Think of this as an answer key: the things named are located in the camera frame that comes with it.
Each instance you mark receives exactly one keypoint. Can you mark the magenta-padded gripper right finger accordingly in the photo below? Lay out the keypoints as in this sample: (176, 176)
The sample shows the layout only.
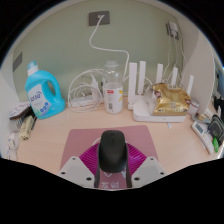
(136, 157)

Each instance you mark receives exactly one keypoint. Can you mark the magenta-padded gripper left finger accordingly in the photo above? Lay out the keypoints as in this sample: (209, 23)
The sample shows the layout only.
(88, 157)

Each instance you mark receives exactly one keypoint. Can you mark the black computer mouse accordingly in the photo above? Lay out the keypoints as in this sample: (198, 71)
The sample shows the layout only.
(112, 150)

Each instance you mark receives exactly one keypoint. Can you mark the pink mouse pad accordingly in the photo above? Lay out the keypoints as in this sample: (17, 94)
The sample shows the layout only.
(80, 140)

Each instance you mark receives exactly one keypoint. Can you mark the white router with antennas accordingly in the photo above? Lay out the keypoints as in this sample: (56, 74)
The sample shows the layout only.
(143, 111)

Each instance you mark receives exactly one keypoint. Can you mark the white power strip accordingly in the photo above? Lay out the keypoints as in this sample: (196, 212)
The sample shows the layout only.
(83, 101)

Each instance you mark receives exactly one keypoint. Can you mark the black pen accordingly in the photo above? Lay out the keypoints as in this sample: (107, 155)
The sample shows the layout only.
(33, 123)

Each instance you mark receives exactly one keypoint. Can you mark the gold foil snack bag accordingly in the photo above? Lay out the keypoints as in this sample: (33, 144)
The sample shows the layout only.
(170, 100)

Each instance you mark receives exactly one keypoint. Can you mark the clear bottle with red label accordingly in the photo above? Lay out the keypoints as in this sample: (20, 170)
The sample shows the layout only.
(112, 95)

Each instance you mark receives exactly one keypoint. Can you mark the cream cardboard box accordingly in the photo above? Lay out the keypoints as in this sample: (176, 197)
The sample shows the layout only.
(26, 127)

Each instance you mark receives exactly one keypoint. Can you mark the white handheld device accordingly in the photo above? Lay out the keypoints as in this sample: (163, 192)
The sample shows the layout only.
(201, 133)

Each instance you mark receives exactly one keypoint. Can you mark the small white jar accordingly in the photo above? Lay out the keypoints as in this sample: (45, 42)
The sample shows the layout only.
(194, 108)

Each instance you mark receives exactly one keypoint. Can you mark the white crumpled wrapper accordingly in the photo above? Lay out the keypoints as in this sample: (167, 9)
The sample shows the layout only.
(12, 146)

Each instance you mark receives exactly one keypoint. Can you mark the blue detergent bottle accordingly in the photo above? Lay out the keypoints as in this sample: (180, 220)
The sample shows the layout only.
(41, 96)

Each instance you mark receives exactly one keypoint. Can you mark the small grey box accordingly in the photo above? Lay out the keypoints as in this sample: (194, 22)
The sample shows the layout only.
(15, 125)

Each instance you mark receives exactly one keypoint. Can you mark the black case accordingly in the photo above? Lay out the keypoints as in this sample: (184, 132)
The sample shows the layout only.
(216, 128)

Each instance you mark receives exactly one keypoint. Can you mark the grey double wall outlet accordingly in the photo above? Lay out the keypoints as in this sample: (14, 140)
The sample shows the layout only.
(17, 61)

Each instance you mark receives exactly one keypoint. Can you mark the white wall adapter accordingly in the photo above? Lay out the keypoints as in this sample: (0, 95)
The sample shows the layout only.
(173, 29)

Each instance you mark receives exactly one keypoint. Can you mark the grey single wall socket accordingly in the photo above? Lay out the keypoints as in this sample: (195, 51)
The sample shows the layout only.
(105, 18)

